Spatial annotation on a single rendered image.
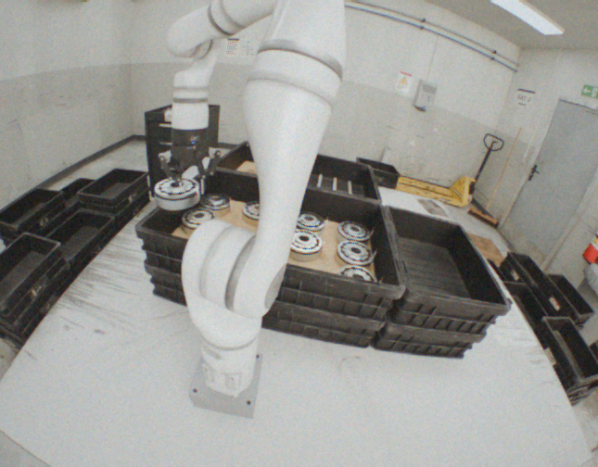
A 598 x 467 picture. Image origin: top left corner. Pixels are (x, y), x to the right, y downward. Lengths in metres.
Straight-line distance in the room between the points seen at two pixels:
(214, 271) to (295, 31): 0.24
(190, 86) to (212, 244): 0.33
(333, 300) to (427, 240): 0.50
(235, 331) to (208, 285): 0.10
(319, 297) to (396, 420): 0.34
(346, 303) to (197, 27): 0.59
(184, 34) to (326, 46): 0.30
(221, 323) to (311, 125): 0.25
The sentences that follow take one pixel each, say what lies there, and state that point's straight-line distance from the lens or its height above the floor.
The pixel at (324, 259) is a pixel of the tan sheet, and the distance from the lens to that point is 0.70.
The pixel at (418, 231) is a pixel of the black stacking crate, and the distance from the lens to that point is 0.93.
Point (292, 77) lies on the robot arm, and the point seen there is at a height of 1.26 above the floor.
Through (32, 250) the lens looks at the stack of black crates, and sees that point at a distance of 1.58.
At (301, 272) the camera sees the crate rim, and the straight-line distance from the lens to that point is 0.50.
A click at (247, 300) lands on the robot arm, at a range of 0.26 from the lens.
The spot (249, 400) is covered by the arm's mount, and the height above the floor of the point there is 0.77.
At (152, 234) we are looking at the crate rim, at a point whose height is 0.93.
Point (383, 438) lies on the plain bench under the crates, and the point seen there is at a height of 0.70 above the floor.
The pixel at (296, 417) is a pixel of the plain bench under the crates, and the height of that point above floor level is 0.70.
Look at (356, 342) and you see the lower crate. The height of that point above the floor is 0.72.
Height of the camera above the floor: 1.26
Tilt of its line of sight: 34 degrees down
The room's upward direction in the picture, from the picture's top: 11 degrees clockwise
